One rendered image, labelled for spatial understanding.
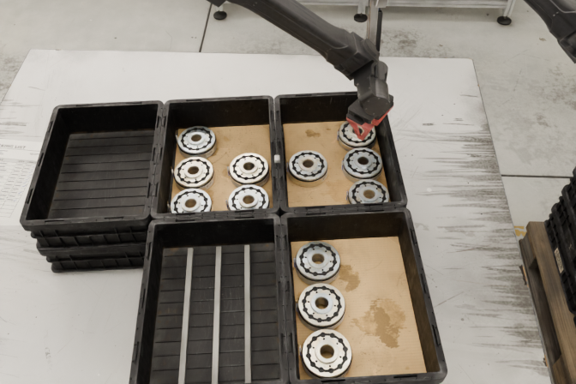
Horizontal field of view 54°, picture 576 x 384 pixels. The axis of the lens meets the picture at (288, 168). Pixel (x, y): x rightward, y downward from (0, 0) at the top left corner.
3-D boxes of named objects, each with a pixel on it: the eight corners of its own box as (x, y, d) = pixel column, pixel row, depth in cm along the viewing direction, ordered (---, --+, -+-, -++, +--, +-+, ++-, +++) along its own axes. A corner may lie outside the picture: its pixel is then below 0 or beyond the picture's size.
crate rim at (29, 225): (57, 111, 157) (54, 105, 156) (165, 105, 158) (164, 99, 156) (21, 231, 132) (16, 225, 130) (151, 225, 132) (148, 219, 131)
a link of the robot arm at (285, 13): (228, -69, 94) (188, -30, 100) (231, -45, 92) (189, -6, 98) (377, 38, 124) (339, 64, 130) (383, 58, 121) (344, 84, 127)
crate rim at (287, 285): (280, 219, 133) (279, 213, 131) (407, 212, 134) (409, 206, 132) (289, 393, 107) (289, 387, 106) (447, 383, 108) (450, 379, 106)
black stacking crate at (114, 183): (68, 135, 165) (55, 106, 156) (171, 130, 165) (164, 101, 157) (36, 253, 139) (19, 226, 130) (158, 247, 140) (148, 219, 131)
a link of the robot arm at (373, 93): (364, 34, 121) (333, 56, 126) (367, 69, 114) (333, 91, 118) (398, 67, 127) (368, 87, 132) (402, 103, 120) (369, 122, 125)
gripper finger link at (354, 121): (383, 134, 141) (387, 106, 133) (367, 151, 137) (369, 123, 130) (360, 122, 143) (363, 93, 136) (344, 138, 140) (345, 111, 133)
